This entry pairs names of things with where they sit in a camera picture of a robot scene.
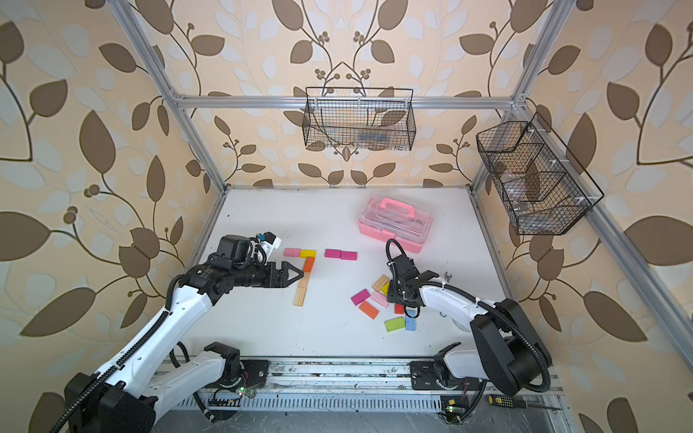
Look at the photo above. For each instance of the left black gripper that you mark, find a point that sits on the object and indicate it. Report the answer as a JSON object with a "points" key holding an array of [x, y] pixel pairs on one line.
{"points": [[281, 282]]}

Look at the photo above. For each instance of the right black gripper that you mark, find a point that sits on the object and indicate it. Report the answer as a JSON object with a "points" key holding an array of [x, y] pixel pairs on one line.
{"points": [[392, 292]]}

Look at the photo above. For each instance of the natural wood block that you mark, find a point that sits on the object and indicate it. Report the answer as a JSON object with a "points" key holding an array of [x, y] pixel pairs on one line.
{"points": [[380, 282], [304, 281], [300, 296]]}

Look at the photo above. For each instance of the orange block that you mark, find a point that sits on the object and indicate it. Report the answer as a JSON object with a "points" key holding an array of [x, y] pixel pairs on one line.
{"points": [[308, 265], [368, 309]]}

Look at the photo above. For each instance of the magenta block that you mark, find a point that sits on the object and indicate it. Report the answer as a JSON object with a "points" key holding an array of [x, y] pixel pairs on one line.
{"points": [[333, 253], [349, 256], [360, 297]]}

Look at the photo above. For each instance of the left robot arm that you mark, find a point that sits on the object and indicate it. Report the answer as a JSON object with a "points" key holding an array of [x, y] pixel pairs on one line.
{"points": [[123, 395]]}

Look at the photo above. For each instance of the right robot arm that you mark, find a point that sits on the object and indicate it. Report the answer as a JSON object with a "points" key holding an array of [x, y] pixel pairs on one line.
{"points": [[508, 352]]}

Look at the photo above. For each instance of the natural wood block in pile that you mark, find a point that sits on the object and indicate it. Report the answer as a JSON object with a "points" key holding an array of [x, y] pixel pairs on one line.
{"points": [[380, 282]]}

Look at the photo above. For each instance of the pink block in row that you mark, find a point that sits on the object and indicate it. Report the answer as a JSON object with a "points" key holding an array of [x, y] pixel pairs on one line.
{"points": [[292, 252]]}

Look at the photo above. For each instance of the light pink block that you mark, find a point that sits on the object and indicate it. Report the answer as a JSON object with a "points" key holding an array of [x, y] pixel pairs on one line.
{"points": [[379, 298]]}

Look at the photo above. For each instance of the yellow block in row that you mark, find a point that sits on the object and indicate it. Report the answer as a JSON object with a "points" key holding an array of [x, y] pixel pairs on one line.
{"points": [[308, 253]]}

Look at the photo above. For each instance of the blue block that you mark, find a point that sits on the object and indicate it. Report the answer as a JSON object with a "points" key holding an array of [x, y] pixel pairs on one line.
{"points": [[410, 324]]}

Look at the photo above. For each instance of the green block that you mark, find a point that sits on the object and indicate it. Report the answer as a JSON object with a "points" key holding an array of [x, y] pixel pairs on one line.
{"points": [[392, 325]]}

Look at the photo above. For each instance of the pink plastic storage box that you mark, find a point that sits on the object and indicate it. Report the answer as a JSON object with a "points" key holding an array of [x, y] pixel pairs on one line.
{"points": [[388, 218]]}

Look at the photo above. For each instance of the white tape roll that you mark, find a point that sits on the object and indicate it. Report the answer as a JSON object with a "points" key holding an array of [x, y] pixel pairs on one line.
{"points": [[462, 323]]}

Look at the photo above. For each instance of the yellow black screwdriver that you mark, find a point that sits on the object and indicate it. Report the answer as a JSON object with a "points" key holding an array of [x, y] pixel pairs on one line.
{"points": [[513, 403]]}

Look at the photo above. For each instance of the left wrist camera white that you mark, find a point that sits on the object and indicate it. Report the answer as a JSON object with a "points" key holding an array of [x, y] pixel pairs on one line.
{"points": [[269, 242]]}

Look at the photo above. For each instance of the right black wire basket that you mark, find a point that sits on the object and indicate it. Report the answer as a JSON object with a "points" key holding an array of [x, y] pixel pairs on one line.
{"points": [[543, 185]]}

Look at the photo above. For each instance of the black wire basket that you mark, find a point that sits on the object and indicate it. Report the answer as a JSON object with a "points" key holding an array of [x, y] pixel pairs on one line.
{"points": [[543, 185], [378, 119]]}

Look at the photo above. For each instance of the back black wire basket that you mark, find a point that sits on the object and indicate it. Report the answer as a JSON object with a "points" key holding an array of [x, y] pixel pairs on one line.
{"points": [[378, 119]]}

